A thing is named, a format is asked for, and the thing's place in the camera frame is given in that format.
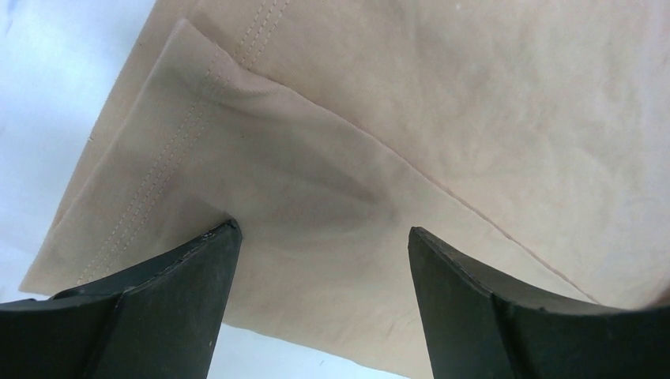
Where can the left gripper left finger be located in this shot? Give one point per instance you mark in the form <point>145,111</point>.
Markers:
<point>156,319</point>

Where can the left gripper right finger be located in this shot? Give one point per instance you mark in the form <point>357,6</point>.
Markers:
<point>480,322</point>

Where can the beige t shirt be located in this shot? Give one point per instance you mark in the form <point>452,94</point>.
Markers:
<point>530,135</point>

